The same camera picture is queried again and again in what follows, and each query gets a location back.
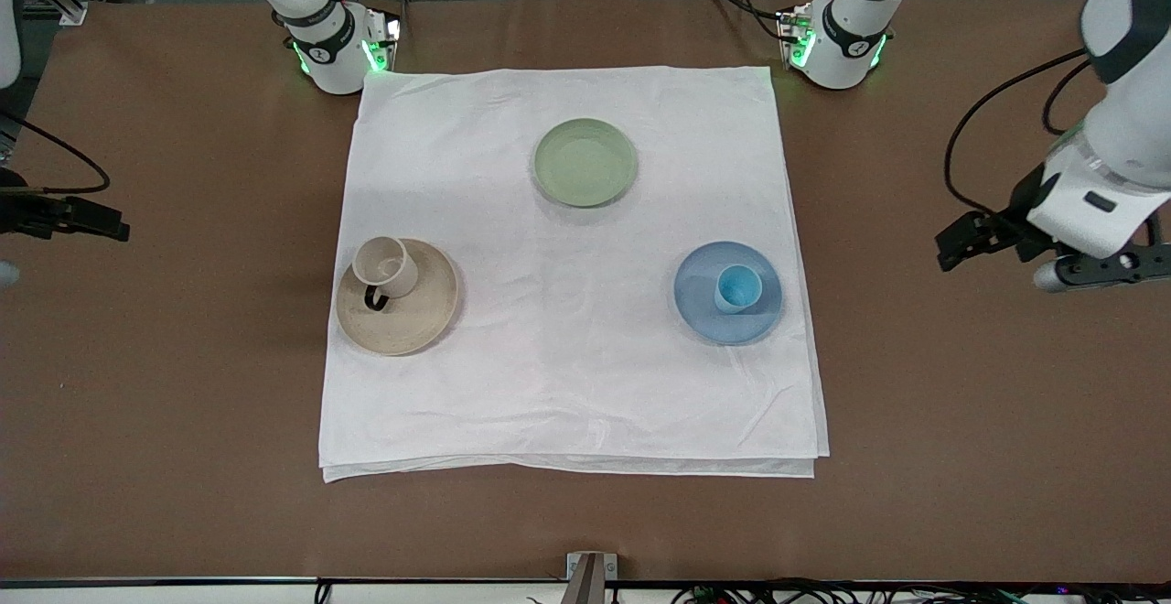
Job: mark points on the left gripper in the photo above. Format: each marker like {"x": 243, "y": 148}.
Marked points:
{"x": 1022, "y": 211}

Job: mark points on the small blue cup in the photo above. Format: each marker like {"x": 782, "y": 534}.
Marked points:
{"x": 737, "y": 289}

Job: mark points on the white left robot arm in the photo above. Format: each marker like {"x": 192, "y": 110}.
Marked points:
{"x": 846, "y": 37}

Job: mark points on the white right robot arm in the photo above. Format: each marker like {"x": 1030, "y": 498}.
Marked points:
{"x": 329, "y": 46}

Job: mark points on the blue plate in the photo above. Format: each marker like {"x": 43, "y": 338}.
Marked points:
{"x": 700, "y": 311}

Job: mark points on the beige gray plate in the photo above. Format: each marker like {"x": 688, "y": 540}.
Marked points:
{"x": 416, "y": 320}

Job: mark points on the green plate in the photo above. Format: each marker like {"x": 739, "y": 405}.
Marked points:
{"x": 585, "y": 163}

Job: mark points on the white cloth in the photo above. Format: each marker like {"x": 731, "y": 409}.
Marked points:
{"x": 567, "y": 357}

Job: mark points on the metal table bracket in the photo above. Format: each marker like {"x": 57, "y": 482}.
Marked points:
{"x": 590, "y": 578}

